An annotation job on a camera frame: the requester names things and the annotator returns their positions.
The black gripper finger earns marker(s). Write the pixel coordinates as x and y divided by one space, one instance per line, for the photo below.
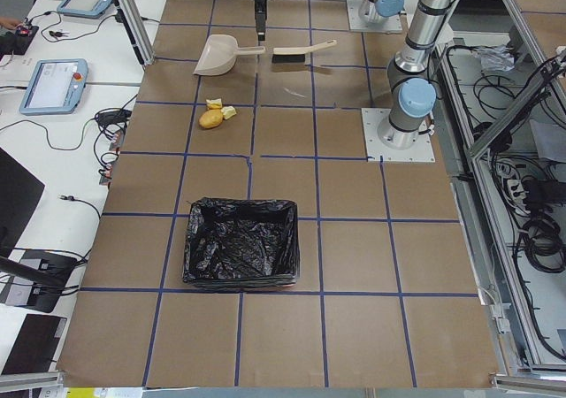
260 19

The beige hand brush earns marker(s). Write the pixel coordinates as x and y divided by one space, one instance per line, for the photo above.
298 54

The beige plastic dustpan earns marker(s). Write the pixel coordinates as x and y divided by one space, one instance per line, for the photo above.
220 53

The pale yellow trash piece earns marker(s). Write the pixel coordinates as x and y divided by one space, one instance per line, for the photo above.
228 112

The orange bread bun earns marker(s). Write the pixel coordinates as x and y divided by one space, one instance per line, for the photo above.
211 119

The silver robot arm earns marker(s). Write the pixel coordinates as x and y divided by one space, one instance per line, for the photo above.
375 11
413 95

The bin with black bag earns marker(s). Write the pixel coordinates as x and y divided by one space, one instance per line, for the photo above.
241 244

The blue teach pendant far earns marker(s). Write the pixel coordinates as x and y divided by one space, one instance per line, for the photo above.
88 9

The blue teach pendant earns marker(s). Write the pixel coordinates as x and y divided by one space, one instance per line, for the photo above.
88 9
55 88

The blue teach pendant near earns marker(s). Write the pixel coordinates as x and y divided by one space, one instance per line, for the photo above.
55 88

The person at desk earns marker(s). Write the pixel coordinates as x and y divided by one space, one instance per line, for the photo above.
9 23

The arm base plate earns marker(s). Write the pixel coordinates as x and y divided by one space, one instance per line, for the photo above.
392 25
383 143

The aluminium frame post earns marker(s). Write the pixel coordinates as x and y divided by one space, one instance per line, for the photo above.
136 31

